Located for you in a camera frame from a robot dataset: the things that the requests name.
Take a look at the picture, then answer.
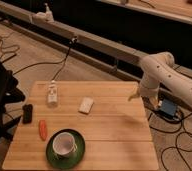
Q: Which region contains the green saucer plate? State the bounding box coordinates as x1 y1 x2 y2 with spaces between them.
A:
46 129 85 170

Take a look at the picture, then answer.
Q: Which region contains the black rectangular object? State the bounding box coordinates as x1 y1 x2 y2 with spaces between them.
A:
23 104 33 124

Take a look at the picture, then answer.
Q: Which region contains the long metal rail beam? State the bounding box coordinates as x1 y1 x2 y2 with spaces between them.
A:
0 0 192 78

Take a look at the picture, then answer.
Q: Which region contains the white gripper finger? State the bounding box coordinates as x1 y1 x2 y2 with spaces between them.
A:
150 98 158 107
128 92 140 101

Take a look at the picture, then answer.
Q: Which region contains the white cup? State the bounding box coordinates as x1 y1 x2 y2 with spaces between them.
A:
52 132 77 158

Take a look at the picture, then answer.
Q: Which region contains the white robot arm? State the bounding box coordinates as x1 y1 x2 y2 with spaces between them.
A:
128 52 192 109

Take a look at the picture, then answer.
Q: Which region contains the white rectangular sponge block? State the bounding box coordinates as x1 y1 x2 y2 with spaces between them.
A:
79 97 94 114

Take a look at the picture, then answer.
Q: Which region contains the small white bottle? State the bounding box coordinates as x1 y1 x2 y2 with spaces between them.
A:
47 80 58 106

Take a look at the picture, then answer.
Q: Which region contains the black cable on floor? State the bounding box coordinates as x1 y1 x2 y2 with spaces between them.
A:
12 36 79 81

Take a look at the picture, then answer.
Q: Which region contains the white object on rail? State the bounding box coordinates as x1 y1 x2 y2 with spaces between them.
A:
34 3 54 22

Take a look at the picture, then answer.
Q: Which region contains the black cables right floor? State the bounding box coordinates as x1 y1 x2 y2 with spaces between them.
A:
145 99 192 171

